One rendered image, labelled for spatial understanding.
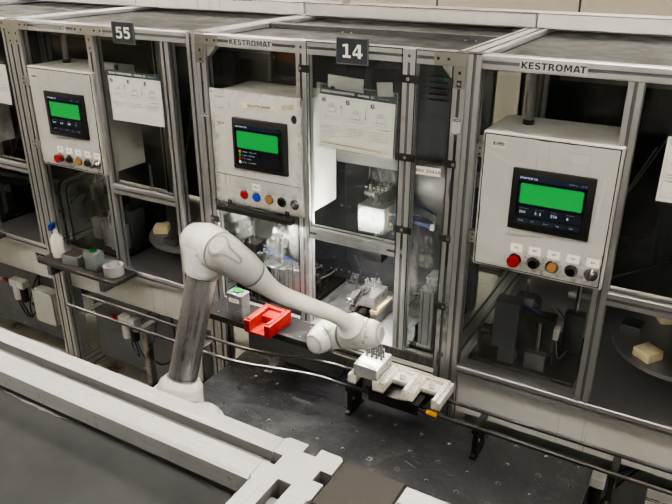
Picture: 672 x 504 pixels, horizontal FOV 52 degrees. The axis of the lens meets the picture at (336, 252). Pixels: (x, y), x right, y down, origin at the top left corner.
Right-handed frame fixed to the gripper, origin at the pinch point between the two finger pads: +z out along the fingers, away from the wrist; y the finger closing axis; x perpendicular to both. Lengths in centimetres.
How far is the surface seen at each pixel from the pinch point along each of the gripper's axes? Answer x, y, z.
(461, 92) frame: -40, 90, -14
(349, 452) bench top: -20, -33, -51
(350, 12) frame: 43, 106, 64
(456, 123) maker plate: -39, 80, -15
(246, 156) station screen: 44, 59, -17
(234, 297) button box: 47, 1, -27
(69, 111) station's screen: 141, 66, -17
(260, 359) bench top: 42, -32, -17
